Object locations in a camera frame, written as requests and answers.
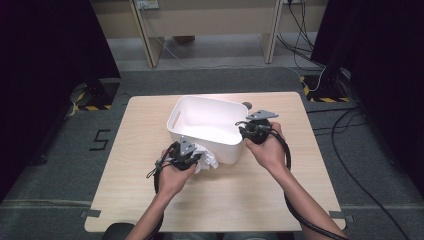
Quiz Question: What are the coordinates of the stand base with hazard tape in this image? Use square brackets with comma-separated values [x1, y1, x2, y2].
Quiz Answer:
[299, 68, 352, 104]
[70, 77, 122, 112]

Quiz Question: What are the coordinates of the person's right hand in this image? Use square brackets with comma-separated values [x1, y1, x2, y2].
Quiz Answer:
[244, 121, 288, 174]

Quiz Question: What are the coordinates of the black chair seat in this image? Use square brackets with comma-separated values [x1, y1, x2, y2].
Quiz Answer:
[101, 222, 136, 240]

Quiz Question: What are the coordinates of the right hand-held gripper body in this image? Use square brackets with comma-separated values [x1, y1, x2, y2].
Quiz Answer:
[239, 109, 279, 145]

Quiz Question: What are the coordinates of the white waffle cloth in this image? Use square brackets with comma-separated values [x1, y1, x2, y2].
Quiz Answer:
[191, 143, 220, 174]

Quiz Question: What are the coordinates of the white plastic bin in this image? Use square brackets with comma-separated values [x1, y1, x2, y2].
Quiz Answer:
[166, 95, 250, 165]

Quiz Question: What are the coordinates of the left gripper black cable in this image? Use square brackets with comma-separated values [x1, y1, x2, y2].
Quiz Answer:
[146, 141, 179, 240]

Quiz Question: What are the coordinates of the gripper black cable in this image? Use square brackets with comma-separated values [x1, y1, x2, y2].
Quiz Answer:
[261, 123, 349, 240]
[146, 141, 179, 240]

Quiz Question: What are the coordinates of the long black floor cable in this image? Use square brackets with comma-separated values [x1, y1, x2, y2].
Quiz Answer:
[331, 106, 411, 240]

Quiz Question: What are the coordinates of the black curtain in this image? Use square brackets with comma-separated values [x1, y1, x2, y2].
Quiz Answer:
[0, 0, 122, 201]
[309, 0, 424, 188]

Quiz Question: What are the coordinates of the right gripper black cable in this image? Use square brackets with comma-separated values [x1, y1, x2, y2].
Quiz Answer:
[261, 123, 349, 240]

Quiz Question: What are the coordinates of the beige wooden desk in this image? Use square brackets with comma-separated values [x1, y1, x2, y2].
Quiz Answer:
[90, 0, 329, 68]

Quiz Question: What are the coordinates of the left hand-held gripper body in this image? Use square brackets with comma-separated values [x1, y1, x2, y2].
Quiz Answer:
[167, 135, 203, 172]

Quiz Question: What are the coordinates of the grey tape piece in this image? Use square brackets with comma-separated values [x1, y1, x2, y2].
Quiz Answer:
[79, 209, 102, 219]
[329, 210, 355, 223]

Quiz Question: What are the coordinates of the black cable bundle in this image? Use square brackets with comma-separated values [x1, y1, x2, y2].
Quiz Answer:
[275, 0, 326, 72]

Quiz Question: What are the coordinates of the white power outlet strip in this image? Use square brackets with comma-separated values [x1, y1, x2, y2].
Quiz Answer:
[135, 0, 160, 10]

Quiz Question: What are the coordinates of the short black floor cable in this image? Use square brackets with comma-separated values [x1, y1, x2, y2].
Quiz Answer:
[306, 105, 369, 136]

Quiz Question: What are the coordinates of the person's left hand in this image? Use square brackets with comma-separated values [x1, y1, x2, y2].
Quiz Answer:
[156, 149, 198, 201]

